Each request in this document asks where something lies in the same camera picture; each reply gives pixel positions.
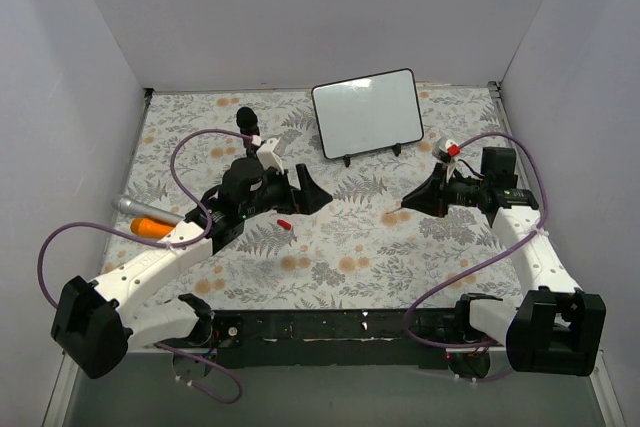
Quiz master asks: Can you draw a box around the black whiteboard easel stand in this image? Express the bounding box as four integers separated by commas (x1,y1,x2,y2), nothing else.
340,143,403,168

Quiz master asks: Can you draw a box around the floral patterned table mat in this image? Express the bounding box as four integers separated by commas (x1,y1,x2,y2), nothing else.
126,87,521,309

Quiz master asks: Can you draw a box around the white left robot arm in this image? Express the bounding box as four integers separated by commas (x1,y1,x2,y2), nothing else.
51,158,332,379

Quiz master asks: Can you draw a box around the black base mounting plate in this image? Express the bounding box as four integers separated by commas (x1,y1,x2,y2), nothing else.
196,308,488,369

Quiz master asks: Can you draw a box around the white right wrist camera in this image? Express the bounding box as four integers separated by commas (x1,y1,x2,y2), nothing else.
432,137,460,164

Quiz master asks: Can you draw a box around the red marker cap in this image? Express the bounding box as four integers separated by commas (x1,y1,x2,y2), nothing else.
277,219,292,230

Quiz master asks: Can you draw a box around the black framed whiteboard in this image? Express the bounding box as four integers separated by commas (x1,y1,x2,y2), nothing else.
311,68,424,160

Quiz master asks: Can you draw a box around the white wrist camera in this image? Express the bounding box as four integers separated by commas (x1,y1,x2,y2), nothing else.
250,135,284,173
432,137,460,164

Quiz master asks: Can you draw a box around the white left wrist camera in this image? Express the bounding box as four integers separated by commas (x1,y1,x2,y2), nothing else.
250,135,284,173

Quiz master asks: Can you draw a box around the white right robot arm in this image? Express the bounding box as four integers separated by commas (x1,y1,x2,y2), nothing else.
401,145,606,376

